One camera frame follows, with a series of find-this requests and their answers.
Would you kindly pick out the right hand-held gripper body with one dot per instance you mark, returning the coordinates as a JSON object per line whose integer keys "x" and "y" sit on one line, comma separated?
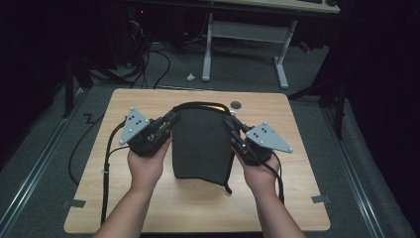
{"x": 261, "y": 142}

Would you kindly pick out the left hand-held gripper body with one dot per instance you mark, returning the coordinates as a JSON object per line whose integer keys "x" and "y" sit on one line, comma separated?
{"x": 145, "y": 139}

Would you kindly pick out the dark grey yellow-lined cloth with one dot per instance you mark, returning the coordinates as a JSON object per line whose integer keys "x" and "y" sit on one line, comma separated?
{"x": 201, "y": 148}

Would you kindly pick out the person's left hand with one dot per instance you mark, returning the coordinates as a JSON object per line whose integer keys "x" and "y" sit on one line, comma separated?
{"x": 145, "y": 172}

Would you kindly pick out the person's right hand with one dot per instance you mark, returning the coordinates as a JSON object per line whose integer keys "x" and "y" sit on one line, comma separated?
{"x": 261, "y": 178}

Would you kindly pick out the crumpled white paper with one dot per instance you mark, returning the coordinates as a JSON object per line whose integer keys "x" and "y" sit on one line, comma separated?
{"x": 190, "y": 77}

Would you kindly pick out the grey tape strip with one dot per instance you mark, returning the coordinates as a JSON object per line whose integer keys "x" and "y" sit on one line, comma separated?
{"x": 320, "y": 199}
{"x": 74, "y": 203}

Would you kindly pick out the black metal stand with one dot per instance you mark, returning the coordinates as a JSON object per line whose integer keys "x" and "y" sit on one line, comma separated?
{"x": 339, "y": 112}
{"x": 68, "y": 92}

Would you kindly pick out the white-legged desk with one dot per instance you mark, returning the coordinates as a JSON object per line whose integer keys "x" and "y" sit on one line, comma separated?
{"x": 247, "y": 31}

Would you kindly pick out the small red object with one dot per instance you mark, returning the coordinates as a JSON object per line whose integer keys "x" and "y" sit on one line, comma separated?
{"x": 304, "y": 46}

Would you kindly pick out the black keyboard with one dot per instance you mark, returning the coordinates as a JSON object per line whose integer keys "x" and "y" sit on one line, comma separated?
{"x": 310, "y": 1}

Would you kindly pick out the metal floor rail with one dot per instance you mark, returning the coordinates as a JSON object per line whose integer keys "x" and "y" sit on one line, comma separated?
{"x": 36, "y": 172}
{"x": 356, "y": 178}

